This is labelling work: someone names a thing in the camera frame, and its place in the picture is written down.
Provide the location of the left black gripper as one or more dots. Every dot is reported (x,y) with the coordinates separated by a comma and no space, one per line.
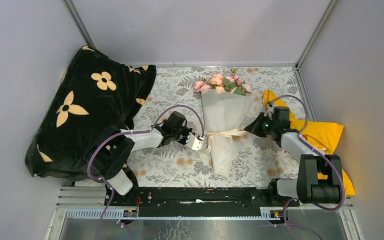
(187,131)

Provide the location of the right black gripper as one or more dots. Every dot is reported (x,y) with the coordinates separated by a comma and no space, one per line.
(254,127)

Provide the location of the cream ribbon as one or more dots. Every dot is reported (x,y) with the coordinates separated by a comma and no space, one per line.
(226,134)

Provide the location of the white wrapping paper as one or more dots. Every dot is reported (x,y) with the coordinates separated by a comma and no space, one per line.
(223,111)

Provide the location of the pink fake flower bouquet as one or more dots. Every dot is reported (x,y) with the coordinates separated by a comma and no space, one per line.
(233,84)

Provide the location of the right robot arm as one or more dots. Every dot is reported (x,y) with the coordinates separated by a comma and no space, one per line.
(319,180)

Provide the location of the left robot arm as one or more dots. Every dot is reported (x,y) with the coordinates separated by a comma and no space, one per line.
(107,155)

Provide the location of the yellow cloth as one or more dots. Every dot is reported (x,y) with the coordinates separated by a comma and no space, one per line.
(325,136)

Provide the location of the black flower-pattern blanket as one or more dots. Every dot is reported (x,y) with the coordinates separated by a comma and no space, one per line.
(96,92)

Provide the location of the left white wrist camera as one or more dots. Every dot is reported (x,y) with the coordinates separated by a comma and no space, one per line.
(194,142)

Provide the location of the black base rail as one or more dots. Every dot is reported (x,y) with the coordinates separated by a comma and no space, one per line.
(203,202)

